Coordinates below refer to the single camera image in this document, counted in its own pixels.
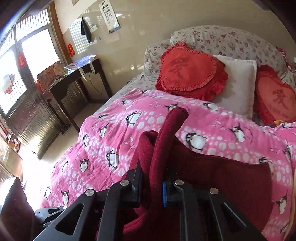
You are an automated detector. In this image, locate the dark red fleece garment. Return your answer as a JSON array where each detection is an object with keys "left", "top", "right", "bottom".
[{"left": 123, "top": 108, "right": 272, "bottom": 240}]

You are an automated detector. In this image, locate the pink penguin blanket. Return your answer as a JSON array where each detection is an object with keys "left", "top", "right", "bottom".
[{"left": 42, "top": 90, "right": 295, "bottom": 240}]

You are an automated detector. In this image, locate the orange red floral quilt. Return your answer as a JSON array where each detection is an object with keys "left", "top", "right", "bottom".
[{"left": 268, "top": 120, "right": 290, "bottom": 128}]

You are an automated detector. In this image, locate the white square pillow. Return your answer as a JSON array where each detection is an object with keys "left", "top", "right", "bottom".
[{"left": 211, "top": 55, "right": 257, "bottom": 119}]

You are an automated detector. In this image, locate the dark wooden desk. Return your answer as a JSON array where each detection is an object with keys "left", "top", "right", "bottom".
[{"left": 43, "top": 55, "right": 113, "bottom": 132}]

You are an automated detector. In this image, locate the large red heart pillow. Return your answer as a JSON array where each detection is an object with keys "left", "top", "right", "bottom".
[{"left": 156, "top": 42, "right": 228, "bottom": 101}]

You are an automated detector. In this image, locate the dark wooden lattice door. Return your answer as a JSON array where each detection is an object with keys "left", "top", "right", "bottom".
[{"left": 1, "top": 6, "right": 65, "bottom": 159}]

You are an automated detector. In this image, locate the floral patterned pillow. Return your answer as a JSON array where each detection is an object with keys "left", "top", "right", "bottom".
[{"left": 144, "top": 25, "right": 295, "bottom": 89}]

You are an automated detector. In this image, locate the red paper wall decoration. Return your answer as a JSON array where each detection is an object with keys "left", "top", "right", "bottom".
[{"left": 67, "top": 43, "right": 75, "bottom": 57}]

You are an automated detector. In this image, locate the black cloth hanging on wall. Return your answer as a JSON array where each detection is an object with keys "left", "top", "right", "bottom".
[{"left": 80, "top": 18, "right": 91, "bottom": 43}]

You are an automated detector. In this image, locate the eye chart wall poster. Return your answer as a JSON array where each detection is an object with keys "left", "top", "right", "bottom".
[{"left": 99, "top": 0, "right": 120, "bottom": 34}]

